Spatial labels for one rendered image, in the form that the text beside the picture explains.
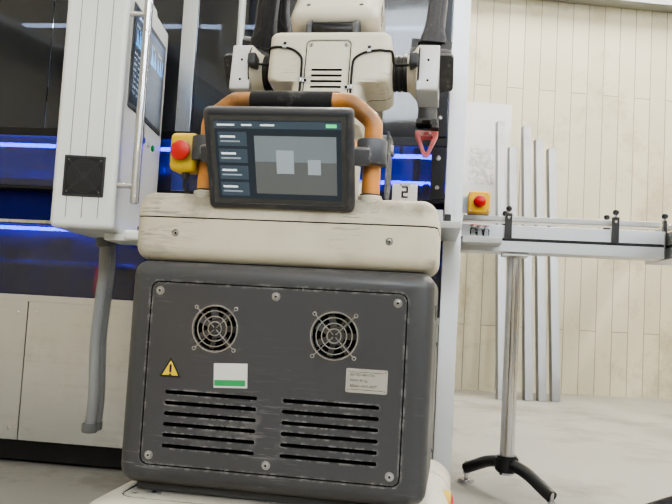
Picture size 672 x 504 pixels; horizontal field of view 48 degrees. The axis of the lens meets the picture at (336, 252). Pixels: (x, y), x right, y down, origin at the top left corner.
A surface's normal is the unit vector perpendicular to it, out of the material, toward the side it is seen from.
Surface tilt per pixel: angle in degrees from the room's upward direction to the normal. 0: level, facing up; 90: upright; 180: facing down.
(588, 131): 90
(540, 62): 90
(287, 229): 90
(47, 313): 90
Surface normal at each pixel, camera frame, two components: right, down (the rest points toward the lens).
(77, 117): 0.00, -0.07
